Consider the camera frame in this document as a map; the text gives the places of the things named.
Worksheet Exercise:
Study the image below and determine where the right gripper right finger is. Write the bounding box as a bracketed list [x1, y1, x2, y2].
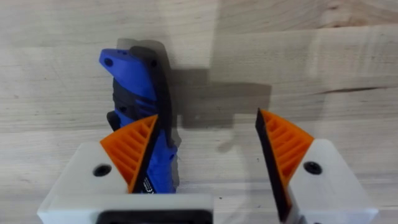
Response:
[254, 108, 380, 224]

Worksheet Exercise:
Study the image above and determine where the blue electric screwdriver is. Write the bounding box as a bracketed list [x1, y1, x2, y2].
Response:
[98, 45, 180, 194]

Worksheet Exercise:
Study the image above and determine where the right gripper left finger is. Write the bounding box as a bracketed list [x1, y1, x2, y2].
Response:
[37, 114, 161, 220]

